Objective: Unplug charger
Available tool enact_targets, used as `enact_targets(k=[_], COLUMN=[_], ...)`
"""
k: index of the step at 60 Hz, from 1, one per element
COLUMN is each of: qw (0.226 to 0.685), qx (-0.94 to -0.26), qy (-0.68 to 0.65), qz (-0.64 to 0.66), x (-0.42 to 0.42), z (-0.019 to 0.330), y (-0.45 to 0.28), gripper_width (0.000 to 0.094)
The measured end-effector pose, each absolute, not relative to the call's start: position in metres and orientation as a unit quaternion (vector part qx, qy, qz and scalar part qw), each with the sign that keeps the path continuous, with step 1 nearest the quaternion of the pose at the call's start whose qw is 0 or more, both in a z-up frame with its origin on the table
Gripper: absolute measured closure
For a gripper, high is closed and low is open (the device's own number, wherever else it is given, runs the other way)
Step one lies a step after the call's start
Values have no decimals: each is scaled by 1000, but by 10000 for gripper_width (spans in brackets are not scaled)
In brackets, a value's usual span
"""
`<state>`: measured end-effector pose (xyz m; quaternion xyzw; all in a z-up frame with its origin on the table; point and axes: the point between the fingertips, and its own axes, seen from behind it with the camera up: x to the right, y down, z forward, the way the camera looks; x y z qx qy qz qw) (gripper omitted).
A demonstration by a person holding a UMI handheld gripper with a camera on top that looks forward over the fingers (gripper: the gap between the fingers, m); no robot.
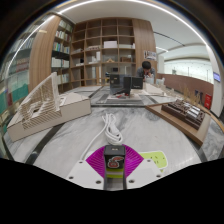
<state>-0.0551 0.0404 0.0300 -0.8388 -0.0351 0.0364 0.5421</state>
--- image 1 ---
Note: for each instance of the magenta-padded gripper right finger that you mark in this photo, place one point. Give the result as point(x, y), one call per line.
point(133, 161)

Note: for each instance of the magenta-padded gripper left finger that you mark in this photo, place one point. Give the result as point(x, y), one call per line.
point(95, 163)

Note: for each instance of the black charger with red print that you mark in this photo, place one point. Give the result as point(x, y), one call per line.
point(114, 159)

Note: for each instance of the green and white power strip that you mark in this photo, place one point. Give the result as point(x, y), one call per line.
point(156, 159)

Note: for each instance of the beige slatted architectural model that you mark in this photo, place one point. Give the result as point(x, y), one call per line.
point(50, 111)

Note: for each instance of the brown architectural model on board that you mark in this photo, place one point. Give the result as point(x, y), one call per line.
point(183, 113)

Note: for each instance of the white paper architectural model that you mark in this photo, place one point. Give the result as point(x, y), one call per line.
point(153, 88)

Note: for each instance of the person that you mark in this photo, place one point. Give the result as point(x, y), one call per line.
point(146, 70)

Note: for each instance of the dark bin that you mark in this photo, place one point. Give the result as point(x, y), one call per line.
point(199, 96)

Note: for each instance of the red bin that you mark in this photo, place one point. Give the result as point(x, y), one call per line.
point(208, 101)

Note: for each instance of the wooden shelf unit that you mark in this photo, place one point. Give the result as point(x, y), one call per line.
point(110, 36)

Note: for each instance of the wall screen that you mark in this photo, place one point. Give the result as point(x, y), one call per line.
point(217, 77)

